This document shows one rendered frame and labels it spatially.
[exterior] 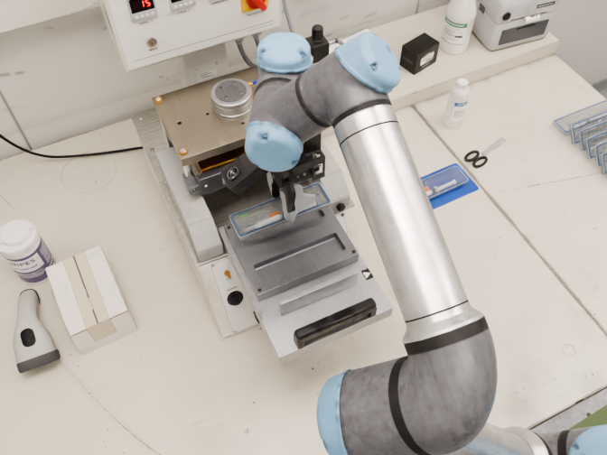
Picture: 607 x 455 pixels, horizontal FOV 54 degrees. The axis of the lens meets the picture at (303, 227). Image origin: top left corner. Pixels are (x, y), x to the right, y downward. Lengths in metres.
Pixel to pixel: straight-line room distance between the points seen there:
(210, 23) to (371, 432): 0.82
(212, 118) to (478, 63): 0.91
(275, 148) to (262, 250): 0.37
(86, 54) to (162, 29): 0.45
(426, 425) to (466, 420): 0.04
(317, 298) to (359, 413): 0.37
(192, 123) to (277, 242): 0.28
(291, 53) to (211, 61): 0.49
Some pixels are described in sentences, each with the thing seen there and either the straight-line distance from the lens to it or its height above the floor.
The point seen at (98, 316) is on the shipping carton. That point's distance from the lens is 1.28.
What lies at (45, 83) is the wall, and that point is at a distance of 1.65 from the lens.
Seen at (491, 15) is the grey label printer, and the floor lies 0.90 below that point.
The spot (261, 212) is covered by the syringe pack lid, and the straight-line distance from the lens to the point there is 1.10.
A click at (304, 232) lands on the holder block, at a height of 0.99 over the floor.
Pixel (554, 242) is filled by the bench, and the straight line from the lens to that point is 1.52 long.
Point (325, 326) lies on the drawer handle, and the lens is 1.01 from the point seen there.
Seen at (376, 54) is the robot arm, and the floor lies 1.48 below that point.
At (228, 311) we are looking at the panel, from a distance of 1.25.
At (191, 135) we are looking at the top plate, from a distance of 1.14.
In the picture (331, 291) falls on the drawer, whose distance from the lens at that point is 1.07.
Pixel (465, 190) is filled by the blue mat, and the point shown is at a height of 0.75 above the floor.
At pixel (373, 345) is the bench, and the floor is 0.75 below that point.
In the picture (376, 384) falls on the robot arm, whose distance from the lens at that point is 0.73.
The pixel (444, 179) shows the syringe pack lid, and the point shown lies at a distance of 1.53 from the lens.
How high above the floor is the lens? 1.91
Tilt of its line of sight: 55 degrees down
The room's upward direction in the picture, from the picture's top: 1 degrees counter-clockwise
